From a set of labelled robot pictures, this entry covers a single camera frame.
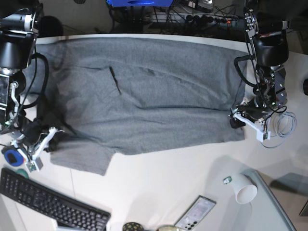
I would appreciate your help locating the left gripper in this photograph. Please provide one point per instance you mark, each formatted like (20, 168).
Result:
(248, 112)

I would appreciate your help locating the blue orange tape measure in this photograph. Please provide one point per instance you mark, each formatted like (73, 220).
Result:
(12, 156)

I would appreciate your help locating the smartphone in clear case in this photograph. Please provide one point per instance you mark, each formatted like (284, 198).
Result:
(195, 213)

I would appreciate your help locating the grey t-shirt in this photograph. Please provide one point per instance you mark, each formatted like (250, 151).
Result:
(136, 96)

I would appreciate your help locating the gold rimmed round tin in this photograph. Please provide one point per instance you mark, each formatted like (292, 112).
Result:
(168, 228)

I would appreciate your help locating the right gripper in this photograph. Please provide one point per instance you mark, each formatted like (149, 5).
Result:
(32, 139)

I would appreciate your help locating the black gold dotted round object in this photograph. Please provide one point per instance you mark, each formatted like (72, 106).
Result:
(132, 226)

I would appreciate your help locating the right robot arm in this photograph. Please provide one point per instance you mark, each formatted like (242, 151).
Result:
(19, 31)

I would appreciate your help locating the green round object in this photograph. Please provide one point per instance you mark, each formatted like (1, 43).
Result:
(22, 173)

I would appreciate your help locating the small green white chip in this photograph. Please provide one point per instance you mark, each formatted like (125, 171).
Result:
(227, 180)

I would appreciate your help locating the glass side table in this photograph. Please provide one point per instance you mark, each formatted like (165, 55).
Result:
(280, 205)

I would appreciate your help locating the black computer keyboard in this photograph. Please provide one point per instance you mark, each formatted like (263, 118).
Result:
(59, 207)

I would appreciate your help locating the black round object at edge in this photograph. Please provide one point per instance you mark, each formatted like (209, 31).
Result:
(305, 87)

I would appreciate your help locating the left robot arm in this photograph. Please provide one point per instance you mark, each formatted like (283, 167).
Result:
(267, 23)

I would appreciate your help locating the blue box with hole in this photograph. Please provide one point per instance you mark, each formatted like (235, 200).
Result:
(128, 3)

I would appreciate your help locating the white paper cup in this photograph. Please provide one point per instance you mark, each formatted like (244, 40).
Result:
(245, 191)

